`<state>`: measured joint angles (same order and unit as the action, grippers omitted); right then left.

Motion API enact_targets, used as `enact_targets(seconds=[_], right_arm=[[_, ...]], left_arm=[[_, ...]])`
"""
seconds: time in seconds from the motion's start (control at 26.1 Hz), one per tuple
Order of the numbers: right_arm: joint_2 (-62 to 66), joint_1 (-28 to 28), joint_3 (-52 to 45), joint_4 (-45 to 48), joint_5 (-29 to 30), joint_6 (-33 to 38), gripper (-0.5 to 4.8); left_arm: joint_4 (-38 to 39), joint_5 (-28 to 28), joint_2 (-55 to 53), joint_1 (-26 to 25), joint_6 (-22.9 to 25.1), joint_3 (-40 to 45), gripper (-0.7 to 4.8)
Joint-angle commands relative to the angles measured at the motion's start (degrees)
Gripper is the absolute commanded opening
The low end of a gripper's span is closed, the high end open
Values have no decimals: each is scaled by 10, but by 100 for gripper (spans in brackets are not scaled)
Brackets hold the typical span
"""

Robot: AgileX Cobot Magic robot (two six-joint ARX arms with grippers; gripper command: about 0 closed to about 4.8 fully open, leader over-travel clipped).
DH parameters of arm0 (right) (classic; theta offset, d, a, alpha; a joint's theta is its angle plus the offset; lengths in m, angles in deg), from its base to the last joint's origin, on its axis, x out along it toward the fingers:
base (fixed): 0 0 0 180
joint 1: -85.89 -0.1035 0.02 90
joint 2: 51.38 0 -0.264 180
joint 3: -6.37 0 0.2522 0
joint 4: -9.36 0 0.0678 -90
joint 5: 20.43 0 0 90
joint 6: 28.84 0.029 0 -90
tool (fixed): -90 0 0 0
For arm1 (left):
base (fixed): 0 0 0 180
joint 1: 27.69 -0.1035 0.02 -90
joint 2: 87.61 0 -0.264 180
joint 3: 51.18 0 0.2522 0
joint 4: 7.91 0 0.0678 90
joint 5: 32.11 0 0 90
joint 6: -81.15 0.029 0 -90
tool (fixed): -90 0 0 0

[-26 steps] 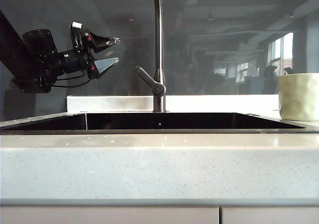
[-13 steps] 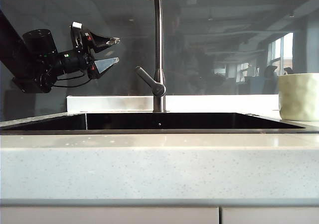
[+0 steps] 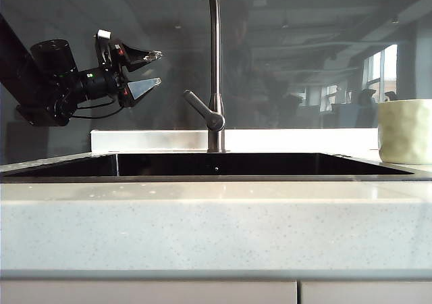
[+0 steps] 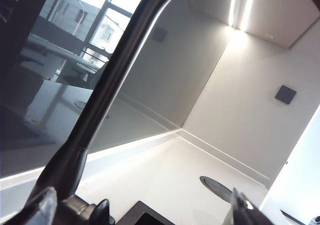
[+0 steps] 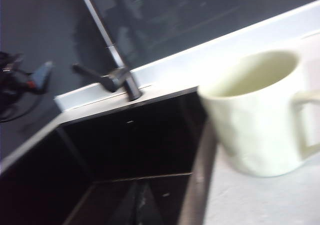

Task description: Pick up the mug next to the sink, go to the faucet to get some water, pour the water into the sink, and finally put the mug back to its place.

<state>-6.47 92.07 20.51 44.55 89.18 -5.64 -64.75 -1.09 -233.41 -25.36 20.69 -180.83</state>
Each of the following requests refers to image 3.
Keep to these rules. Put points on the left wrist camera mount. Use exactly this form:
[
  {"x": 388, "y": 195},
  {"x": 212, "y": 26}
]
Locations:
[{"x": 103, "y": 37}]

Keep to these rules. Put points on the brushed steel gooseneck faucet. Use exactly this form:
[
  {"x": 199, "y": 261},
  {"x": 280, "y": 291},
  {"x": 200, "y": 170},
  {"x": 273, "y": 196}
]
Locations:
[{"x": 215, "y": 64}]

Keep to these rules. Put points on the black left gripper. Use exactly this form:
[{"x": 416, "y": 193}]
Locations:
[{"x": 104, "y": 82}]

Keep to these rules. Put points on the narrow grey cabinet door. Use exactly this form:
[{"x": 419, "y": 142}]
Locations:
[{"x": 368, "y": 294}]

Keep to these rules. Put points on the black undermount sink basin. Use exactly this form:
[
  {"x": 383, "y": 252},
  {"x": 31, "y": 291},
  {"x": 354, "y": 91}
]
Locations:
[{"x": 219, "y": 165}]

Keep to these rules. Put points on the wide grey cabinet door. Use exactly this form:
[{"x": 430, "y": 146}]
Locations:
[{"x": 148, "y": 293}]

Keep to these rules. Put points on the white backsplash upstand ledge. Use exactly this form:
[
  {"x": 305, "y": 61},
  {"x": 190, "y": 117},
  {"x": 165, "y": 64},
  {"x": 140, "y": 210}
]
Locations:
[{"x": 152, "y": 141}]

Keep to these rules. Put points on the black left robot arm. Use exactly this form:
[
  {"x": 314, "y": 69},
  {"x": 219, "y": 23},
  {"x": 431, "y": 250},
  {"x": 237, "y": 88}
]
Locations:
[{"x": 44, "y": 77}]

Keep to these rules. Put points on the pale green ceramic mug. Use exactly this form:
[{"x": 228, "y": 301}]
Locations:
[{"x": 406, "y": 131}]

